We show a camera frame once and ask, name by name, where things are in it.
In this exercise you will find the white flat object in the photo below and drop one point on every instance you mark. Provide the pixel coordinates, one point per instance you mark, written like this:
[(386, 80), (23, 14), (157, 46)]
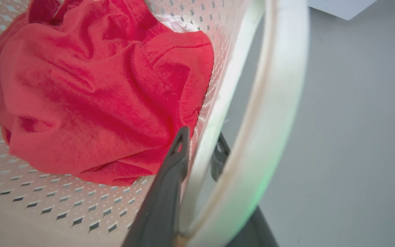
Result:
[(343, 7)]

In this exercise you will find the red garment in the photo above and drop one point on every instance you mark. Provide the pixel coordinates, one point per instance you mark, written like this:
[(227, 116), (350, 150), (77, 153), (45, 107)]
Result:
[(98, 92)]

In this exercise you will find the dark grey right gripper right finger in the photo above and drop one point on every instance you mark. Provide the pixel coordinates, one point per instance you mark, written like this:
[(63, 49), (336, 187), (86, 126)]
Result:
[(219, 161)]

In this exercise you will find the white garment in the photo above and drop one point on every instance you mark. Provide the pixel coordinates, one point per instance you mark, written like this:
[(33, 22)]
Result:
[(177, 23)]

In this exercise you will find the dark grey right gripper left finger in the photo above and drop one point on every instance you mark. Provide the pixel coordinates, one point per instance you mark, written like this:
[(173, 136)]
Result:
[(161, 206)]

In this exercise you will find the white perforated laundry basket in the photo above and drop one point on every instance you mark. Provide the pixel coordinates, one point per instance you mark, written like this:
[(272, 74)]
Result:
[(252, 137)]

